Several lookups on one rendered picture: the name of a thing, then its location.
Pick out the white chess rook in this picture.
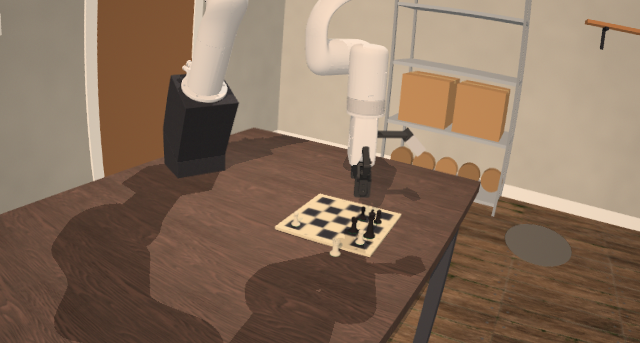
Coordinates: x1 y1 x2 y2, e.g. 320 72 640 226
330 238 340 257

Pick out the white pawn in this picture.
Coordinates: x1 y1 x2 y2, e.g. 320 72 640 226
291 211 300 227
355 229 364 245

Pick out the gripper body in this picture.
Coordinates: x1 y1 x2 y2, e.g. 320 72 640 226
346 109 385 167

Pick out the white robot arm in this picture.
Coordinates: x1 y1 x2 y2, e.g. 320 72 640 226
181 0 426 157

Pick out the checkered chessboard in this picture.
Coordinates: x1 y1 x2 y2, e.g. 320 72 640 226
275 194 401 257

